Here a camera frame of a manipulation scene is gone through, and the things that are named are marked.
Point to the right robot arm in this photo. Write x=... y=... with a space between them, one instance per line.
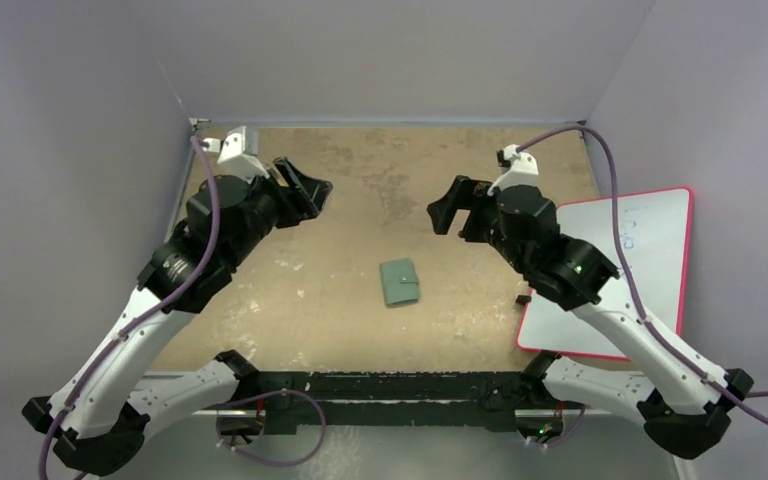
x=680 y=399

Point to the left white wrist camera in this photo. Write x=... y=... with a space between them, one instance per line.
x=238 y=153

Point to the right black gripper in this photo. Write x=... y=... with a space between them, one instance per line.
x=470 y=213

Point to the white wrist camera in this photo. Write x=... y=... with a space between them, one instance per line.
x=238 y=153
x=517 y=168

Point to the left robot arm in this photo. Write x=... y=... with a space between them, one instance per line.
x=98 y=421

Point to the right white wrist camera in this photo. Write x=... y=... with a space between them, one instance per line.
x=517 y=168

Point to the pink framed whiteboard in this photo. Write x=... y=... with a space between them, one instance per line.
x=654 y=232

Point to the green card holder wallet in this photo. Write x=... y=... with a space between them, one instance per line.
x=400 y=282

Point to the black base frame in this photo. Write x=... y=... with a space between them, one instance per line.
x=496 y=401

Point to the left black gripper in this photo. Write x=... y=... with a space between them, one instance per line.
x=310 y=193

